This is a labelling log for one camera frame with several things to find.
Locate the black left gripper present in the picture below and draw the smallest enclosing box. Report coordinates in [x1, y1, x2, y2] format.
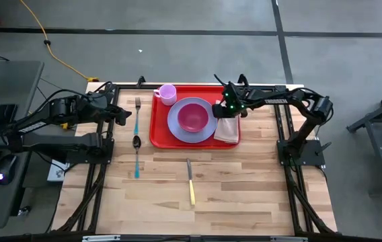
[88, 95, 132, 126]

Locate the fork with teal handle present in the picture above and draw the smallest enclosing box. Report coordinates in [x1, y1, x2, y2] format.
[135, 97, 142, 136]

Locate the beige napkin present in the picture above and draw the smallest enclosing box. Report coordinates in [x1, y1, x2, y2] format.
[213, 99, 240, 145]

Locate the spoon with teal handle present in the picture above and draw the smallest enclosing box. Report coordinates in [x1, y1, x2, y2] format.
[132, 134, 142, 179]

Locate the magenta plastic bowl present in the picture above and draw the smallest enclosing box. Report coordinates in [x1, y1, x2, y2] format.
[177, 103, 210, 133]

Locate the lavender plastic plate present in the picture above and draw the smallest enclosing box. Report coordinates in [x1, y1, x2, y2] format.
[167, 97, 219, 144]

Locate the pink plastic mug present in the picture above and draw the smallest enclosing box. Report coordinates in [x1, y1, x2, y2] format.
[153, 83, 178, 106]

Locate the knife with cream handle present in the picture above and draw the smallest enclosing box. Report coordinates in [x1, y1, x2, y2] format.
[186, 158, 196, 206]

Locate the red plastic tray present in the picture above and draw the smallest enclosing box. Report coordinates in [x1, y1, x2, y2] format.
[149, 85, 241, 150]

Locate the white power box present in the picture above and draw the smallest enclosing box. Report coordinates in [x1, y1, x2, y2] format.
[46, 159, 68, 183]

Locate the grey side desk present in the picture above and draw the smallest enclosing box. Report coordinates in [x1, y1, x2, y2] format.
[0, 60, 44, 229]

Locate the black smartphone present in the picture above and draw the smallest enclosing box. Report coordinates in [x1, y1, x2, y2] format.
[0, 104, 19, 137]

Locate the black computer mouse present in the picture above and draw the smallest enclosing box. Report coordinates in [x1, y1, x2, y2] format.
[0, 154, 17, 186]

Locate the black metal table frame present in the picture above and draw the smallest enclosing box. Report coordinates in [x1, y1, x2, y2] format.
[51, 74, 338, 236]

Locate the yellow extension cable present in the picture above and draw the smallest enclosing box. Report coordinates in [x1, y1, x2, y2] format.
[19, 0, 100, 83]

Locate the yellow cable with plug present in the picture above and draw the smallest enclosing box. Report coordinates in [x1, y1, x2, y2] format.
[28, 110, 70, 130]

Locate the silver metal bracket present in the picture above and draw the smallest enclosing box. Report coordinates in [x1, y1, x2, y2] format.
[270, 236, 309, 242]
[82, 235, 121, 242]

